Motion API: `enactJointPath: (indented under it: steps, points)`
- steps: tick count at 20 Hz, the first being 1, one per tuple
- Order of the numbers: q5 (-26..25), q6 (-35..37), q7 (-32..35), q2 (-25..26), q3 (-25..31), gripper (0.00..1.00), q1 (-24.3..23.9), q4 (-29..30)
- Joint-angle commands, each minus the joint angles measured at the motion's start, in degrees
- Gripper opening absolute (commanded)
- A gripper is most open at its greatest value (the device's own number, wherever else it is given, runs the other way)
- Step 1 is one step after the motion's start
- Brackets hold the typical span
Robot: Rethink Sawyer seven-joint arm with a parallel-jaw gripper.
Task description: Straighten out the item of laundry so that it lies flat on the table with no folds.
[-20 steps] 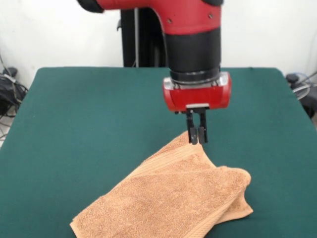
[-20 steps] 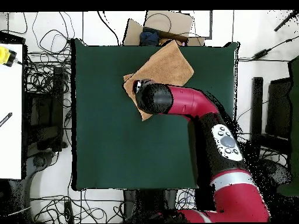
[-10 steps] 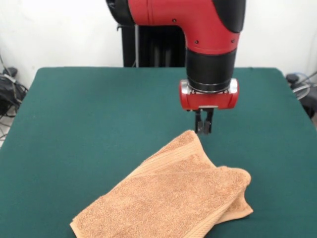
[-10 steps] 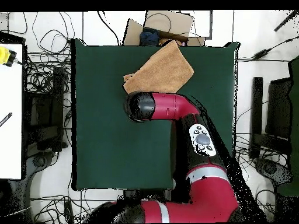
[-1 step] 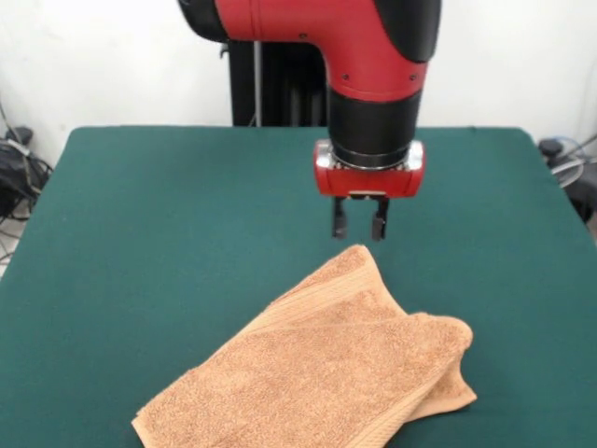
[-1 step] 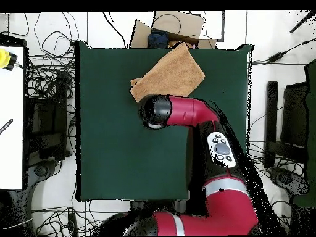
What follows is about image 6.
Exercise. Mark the tan terry towel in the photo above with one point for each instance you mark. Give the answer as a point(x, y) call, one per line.
point(172, 74)

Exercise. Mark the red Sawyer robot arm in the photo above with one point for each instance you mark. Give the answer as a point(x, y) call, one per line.
point(192, 111)

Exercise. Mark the dark green table cloth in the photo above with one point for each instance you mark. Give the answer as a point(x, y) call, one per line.
point(111, 148)

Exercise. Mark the orange garment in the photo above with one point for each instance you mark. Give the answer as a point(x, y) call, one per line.
point(174, 44)

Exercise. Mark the dark blue garment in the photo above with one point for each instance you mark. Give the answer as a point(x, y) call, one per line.
point(158, 39)

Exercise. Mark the brown cardboard box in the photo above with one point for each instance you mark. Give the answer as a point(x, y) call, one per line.
point(187, 24)

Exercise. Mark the black upright bar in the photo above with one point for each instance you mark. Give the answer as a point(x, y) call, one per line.
point(271, 118)

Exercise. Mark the dark grey stand base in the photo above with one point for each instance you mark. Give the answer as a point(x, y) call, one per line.
point(42, 170)
point(286, 179)

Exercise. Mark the black power strip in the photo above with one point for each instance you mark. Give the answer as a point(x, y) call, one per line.
point(72, 224)

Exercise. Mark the black monitor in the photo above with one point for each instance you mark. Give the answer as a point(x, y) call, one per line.
point(295, 113)

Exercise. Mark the black power adapter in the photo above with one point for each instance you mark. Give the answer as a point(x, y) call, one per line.
point(276, 56)

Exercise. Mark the white board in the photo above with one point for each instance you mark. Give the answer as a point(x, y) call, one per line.
point(11, 153)

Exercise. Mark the black marker pen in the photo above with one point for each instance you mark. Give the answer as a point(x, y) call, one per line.
point(6, 126)

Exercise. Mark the yellow and black tool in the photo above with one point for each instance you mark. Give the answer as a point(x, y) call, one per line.
point(5, 59)

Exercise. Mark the thin black rod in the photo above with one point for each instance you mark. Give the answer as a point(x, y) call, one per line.
point(302, 21)

